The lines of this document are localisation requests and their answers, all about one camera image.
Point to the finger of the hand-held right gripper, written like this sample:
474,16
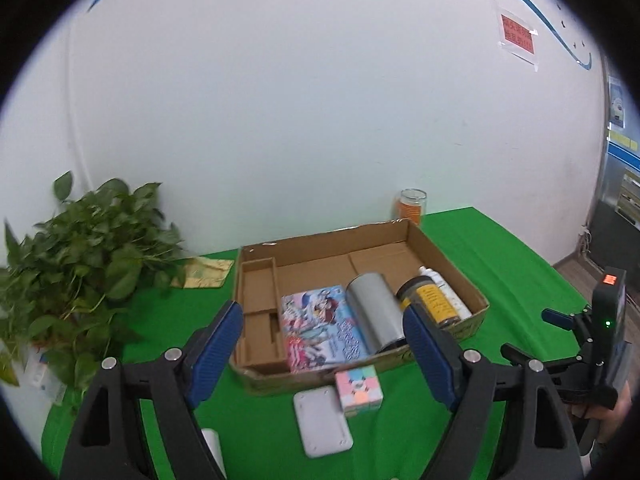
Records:
565,375
557,316

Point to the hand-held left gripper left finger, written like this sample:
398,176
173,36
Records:
220,345

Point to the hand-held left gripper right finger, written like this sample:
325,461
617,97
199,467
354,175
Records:
430,355

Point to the yellow labelled jar of peas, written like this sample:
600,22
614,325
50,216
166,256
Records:
435,300

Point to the white plastic bottle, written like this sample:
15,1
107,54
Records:
450,292

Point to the silver metal can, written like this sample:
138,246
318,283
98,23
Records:
372,310

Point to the pink printed cardboard box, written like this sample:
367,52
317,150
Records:
320,330

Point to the brown cardboard tray box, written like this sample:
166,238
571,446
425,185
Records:
310,260

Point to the person's right hand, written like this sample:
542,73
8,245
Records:
610,425

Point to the yellow green packet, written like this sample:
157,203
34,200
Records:
205,272

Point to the green table cloth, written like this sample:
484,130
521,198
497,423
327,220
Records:
500,260

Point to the pastel puzzle cube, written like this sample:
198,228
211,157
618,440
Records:
357,390

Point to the dark metal cabinet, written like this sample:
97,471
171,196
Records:
610,240

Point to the white cylinder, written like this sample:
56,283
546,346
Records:
212,452

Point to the white flat plastic device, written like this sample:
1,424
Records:
322,422

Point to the glass jar with orange label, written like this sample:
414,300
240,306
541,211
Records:
412,210

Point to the metal door with posters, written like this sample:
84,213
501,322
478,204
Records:
620,175

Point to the green leafy plant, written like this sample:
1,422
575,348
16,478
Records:
80,265

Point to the white plant pot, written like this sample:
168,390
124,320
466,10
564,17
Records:
45,377

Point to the red wall sign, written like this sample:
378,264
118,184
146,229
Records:
517,35

